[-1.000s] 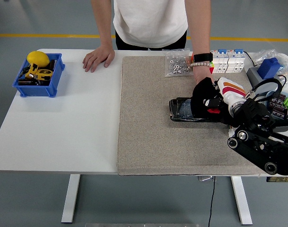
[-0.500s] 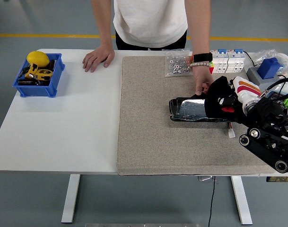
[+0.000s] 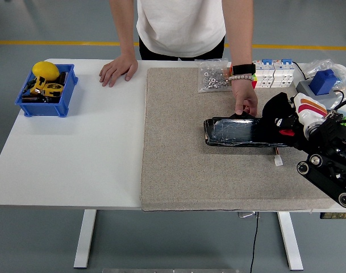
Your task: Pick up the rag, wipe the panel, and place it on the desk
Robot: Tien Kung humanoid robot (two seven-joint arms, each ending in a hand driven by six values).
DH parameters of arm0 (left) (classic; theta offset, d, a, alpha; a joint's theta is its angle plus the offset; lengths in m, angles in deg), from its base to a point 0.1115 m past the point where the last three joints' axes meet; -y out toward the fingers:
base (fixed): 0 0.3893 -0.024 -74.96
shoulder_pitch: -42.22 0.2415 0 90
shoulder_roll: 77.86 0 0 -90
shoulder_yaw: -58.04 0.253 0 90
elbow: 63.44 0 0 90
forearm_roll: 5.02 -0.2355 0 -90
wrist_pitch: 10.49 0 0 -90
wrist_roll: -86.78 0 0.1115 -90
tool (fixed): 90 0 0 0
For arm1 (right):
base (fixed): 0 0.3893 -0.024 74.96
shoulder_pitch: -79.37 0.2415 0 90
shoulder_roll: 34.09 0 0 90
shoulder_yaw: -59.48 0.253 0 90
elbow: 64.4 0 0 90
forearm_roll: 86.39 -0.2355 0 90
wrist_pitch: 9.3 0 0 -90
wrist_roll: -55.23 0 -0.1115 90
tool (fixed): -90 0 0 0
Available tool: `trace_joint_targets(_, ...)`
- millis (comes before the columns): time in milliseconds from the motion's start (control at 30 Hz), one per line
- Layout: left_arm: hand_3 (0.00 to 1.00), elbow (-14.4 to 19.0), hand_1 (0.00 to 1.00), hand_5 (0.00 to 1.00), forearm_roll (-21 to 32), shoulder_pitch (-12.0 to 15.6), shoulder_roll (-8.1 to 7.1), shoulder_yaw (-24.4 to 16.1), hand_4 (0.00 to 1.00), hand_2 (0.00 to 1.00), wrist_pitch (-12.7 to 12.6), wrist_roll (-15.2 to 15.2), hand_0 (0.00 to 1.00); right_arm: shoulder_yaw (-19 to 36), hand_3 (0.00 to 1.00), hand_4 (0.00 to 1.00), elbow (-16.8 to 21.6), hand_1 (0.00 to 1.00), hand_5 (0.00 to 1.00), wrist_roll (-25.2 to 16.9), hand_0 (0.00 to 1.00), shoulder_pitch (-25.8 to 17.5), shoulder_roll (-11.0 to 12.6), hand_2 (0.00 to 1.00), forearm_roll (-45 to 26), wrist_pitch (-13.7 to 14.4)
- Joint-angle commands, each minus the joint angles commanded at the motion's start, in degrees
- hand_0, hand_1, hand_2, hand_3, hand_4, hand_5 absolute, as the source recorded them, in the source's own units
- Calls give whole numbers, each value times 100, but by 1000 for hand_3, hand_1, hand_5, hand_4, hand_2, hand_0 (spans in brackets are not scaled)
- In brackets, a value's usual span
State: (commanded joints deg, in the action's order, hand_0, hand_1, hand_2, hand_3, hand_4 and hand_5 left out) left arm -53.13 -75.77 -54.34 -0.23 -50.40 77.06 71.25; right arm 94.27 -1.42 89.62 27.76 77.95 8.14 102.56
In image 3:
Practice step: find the yellow lemon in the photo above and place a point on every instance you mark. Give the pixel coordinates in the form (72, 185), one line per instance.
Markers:
(45, 70)

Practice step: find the multicoloured cube puzzle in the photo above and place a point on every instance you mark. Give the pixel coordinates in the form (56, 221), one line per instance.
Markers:
(255, 83)

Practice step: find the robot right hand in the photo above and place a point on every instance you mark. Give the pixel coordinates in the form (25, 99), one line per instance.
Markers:
(307, 109)

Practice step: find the clear bag of metal nuts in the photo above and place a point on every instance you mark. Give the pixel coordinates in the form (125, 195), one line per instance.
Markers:
(214, 78)

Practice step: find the person's right hand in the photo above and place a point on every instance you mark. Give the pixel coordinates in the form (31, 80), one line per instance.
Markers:
(118, 68)

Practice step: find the black panel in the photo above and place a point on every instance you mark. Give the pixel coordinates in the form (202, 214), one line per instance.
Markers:
(232, 132)

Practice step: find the person's left hand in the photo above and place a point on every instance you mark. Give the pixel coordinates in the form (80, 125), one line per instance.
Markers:
(245, 94)

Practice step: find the person's left forearm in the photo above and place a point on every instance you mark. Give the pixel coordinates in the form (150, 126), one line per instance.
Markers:
(241, 42)

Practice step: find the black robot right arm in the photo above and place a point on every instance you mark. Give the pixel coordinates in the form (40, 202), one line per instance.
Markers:
(329, 159)

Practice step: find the person's right forearm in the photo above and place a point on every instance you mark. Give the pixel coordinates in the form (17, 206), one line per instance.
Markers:
(126, 39)

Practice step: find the black rag with red tag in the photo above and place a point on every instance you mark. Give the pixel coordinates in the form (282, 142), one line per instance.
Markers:
(275, 106)

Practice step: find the white circuit breaker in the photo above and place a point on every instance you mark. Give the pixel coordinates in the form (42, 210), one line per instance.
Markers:
(283, 75)
(265, 76)

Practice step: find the blue plastic bin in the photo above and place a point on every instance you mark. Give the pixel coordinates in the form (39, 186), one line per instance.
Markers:
(45, 109)

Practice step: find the grey-brown felt mat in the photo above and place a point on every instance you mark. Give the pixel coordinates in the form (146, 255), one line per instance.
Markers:
(175, 142)

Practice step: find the black wrist watch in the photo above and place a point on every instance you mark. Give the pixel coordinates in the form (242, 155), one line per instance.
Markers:
(243, 69)

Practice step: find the white table leg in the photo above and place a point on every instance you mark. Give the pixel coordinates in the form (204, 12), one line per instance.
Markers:
(86, 241)
(289, 241)

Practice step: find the blue plastic block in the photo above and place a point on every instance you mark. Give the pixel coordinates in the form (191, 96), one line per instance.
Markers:
(321, 82)

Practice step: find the metal bracket under table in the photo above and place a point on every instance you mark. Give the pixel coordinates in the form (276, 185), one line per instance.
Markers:
(248, 214)

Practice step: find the yellow tape measure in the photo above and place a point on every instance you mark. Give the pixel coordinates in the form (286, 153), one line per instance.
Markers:
(52, 88)

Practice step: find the table height control panel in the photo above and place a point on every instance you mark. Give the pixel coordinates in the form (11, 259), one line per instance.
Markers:
(337, 215)

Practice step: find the crumpled clear plastic bag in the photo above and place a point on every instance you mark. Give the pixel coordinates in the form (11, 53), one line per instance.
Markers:
(344, 75)

